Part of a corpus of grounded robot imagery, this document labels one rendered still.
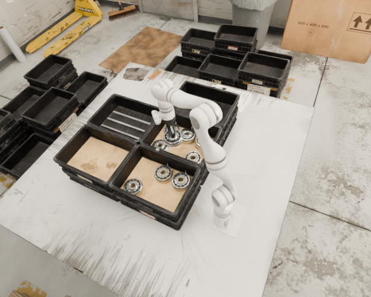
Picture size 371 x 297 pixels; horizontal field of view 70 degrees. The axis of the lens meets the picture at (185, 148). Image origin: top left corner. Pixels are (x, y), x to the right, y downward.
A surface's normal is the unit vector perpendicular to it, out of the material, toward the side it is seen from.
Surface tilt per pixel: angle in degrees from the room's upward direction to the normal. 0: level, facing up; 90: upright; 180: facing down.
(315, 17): 77
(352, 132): 0
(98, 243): 0
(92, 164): 0
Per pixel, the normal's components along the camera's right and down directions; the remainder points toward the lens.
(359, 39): -0.46, 0.54
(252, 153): -0.08, -0.59
